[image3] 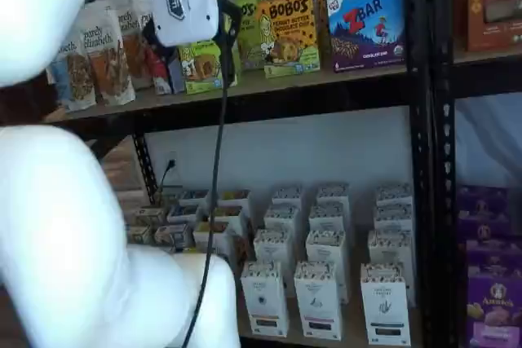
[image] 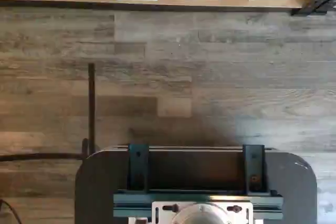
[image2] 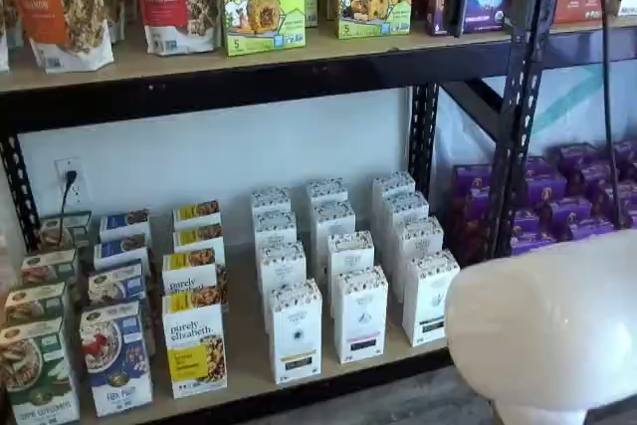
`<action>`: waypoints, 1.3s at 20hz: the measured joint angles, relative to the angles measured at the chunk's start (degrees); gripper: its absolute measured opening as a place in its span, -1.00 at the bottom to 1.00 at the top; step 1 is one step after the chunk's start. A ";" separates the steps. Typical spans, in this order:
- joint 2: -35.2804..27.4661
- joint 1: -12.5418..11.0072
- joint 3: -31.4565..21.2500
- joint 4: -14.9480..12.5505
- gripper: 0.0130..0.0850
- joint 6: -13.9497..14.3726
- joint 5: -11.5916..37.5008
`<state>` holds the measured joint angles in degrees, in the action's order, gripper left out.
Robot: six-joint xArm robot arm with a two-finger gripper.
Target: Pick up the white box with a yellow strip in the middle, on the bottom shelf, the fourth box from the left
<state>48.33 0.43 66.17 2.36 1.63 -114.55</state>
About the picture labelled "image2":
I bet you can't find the black power plug cable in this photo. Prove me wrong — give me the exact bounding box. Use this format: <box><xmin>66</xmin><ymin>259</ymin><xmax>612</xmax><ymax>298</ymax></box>
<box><xmin>58</xmin><ymin>169</ymin><xmax>79</xmax><ymax>247</ymax></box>

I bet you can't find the white tea box dark strip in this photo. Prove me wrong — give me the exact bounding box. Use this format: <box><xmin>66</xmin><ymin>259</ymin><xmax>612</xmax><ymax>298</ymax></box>
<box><xmin>401</xmin><ymin>249</ymin><xmax>462</xmax><ymax>347</ymax></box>
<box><xmin>392</xmin><ymin>216</ymin><xmax>445</xmax><ymax>267</ymax></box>
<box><xmin>382</xmin><ymin>191</ymin><xmax>430</xmax><ymax>227</ymax></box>
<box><xmin>371</xmin><ymin>171</ymin><xmax>417</xmax><ymax>202</ymax></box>

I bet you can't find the black metal shelving rack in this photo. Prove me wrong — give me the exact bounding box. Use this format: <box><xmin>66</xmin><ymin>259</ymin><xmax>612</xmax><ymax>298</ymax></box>
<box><xmin>0</xmin><ymin>0</ymin><xmax>637</xmax><ymax>425</ymax></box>

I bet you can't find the translucent plastic sheet teal print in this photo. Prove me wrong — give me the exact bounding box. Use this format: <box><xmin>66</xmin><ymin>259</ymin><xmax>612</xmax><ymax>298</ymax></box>
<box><xmin>436</xmin><ymin>59</ymin><xmax>637</xmax><ymax>182</ymax></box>

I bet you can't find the orange label granola bag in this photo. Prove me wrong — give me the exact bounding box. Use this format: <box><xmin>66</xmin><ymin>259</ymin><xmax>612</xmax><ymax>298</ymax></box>
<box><xmin>2</xmin><ymin>0</ymin><xmax>115</xmax><ymax>73</ymax></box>

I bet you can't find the wooden shelf board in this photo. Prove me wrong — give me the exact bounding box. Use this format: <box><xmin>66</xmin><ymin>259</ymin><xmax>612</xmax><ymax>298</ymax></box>
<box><xmin>0</xmin><ymin>16</ymin><xmax>514</xmax><ymax>94</ymax></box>
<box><xmin>546</xmin><ymin>14</ymin><xmax>637</xmax><ymax>37</ymax></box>
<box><xmin>74</xmin><ymin>180</ymin><xmax>452</xmax><ymax>421</ymax></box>

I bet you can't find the green cereal box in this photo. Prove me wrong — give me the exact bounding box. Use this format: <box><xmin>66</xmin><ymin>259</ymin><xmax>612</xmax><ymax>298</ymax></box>
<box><xmin>20</xmin><ymin>248</ymin><xmax>81</xmax><ymax>290</ymax></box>
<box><xmin>3</xmin><ymin>281</ymin><xmax>69</xmax><ymax>326</ymax></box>
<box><xmin>0</xmin><ymin>316</ymin><xmax>81</xmax><ymax>424</ymax></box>
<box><xmin>38</xmin><ymin>210</ymin><xmax>94</xmax><ymax>252</ymax></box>

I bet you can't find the white wall outlet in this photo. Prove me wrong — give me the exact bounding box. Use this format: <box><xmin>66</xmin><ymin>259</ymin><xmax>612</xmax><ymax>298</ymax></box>
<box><xmin>53</xmin><ymin>156</ymin><xmax>86</xmax><ymax>207</ymax></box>

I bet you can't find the purely elizabeth yellow box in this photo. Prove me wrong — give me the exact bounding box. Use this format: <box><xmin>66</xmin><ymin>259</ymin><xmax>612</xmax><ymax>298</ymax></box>
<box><xmin>172</xmin><ymin>199</ymin><xmax>223</xmax><ymax>230</ymax></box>
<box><xmin>172</xmin><ymin>223</ymin><xmax>226</xmax><ymax>255</ymax></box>
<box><xmin>161</xmin><ymin>248</ymin><xmax>230</xmax><ymax>297</ymax></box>
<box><xmin>161</xmin><ymin>290</ymin><xmax>229</xmax><ymax>400</ymax></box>

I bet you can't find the blue cereal box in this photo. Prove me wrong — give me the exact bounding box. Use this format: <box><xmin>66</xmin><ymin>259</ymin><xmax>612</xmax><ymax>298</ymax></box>
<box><xmin>88</xmin><ymin>259</ymin><xmax>148</xmax><ymax>307</ymax></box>
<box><xmin>93</xmin><ymin>233</ymin><xmax>150</xmax><ymax>270</ymax></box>
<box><xmin>99</xmin><ymin>209</ymin><xmax>152</xmax><ymax>242</ymax></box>
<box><xmin>79</xmin><ymin>301</ymin><xmax>154</xmax><ymax>417</ymax></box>

